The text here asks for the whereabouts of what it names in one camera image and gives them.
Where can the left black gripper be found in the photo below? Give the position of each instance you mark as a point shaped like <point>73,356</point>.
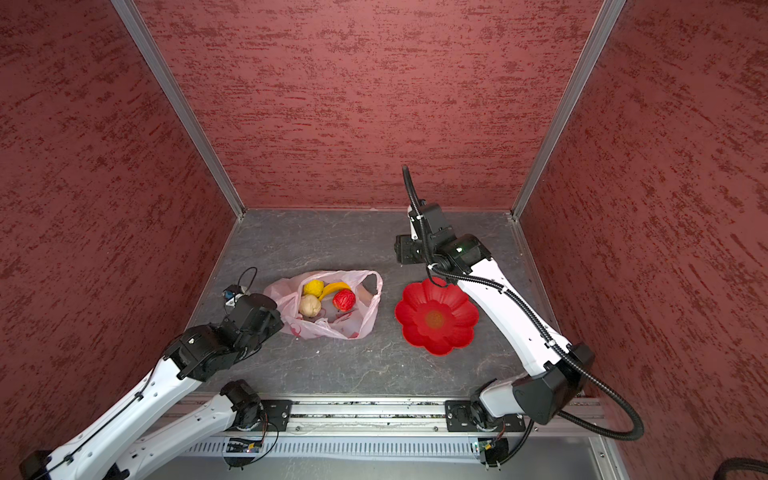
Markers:
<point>276,325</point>

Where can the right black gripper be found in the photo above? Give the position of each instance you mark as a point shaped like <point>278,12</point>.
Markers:
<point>402,249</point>

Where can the red flower-shaped plastic bowl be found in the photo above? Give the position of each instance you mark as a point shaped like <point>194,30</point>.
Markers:
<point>436,316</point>

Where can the yellow fake banana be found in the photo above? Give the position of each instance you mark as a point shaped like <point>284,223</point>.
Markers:
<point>333,288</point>

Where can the pink plastic bag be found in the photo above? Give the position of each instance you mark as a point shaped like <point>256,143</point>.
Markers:
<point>355,324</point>

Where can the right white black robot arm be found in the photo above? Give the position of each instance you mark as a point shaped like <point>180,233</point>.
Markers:
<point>549,382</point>

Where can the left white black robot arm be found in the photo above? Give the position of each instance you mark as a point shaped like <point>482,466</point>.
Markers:
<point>120,444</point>

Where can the beige fake potato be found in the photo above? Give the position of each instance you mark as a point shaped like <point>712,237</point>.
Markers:
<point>309,306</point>

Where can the yellow fake lemon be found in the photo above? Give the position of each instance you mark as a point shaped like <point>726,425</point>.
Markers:
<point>314,288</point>

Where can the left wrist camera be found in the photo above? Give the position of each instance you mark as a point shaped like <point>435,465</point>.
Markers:
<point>232,293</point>

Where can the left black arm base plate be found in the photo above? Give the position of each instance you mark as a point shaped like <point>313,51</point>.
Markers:
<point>267,412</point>

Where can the aluminium mounting rail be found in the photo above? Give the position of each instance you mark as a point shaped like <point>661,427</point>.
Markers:
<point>315,415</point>

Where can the perforated metal cable tray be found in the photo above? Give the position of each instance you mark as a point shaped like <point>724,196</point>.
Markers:
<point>440,448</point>

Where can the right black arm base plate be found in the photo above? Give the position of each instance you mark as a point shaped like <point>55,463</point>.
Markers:
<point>464,416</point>

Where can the left aluminium corner post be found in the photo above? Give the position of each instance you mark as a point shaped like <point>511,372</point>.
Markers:
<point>136,27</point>

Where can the aluminium corner post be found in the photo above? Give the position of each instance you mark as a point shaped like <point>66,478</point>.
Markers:
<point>600,32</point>
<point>136,27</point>

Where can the right aluminium corner post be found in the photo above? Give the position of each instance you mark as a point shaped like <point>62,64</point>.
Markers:
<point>600,32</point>

